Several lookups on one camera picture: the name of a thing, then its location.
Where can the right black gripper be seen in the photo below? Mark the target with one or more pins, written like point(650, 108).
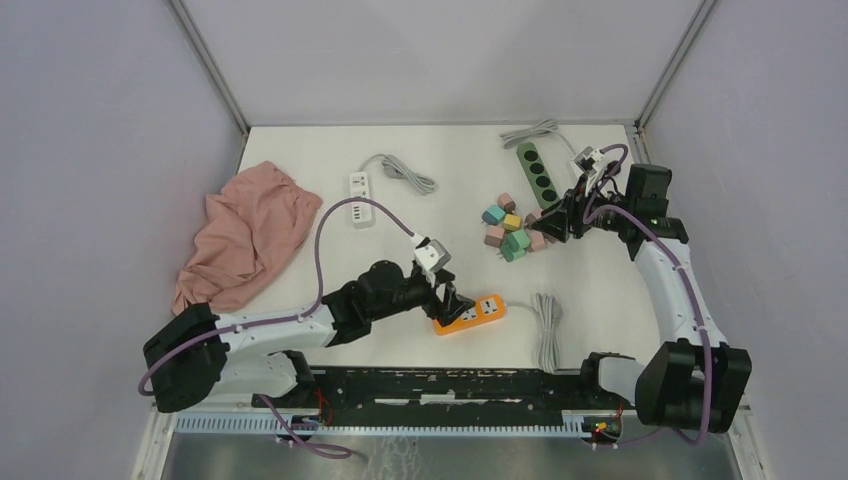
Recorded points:
point(556, 220)

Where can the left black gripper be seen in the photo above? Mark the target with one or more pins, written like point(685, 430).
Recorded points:
point(454, 304)

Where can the orange power strip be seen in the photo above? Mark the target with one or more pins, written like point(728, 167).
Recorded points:
point(486, 310)

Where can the yellow charger plug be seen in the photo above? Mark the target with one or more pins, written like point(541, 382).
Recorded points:
point(511, 222)

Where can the green power strip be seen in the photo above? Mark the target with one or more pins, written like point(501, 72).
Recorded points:
point(536, 173)

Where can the pink charger plug end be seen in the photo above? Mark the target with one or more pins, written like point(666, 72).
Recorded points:
point(506, 203)

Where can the pink charger plug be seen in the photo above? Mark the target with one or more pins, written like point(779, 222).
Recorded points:
point(494, 236)

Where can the teal usb charger plug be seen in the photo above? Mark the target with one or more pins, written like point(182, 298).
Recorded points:
point(494, 215)

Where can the white power strip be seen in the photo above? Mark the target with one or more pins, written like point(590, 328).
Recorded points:
point(362, 213)

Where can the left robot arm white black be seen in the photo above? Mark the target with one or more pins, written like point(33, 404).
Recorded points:
point(201, 354)

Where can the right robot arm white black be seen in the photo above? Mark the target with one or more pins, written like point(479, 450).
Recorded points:
point(696, 380)

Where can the pink cloth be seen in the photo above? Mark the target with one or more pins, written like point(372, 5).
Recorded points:
point(254, 228)

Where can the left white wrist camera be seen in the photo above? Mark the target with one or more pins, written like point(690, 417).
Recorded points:
point(430, 255)

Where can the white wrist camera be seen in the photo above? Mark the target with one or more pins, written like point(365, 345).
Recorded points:
point(430, 255)
point(589, 161)

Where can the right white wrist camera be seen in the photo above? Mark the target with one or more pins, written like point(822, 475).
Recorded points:
point(589, 161)

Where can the black mounting base plate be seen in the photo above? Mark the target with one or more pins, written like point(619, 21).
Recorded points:
point(347, 396)

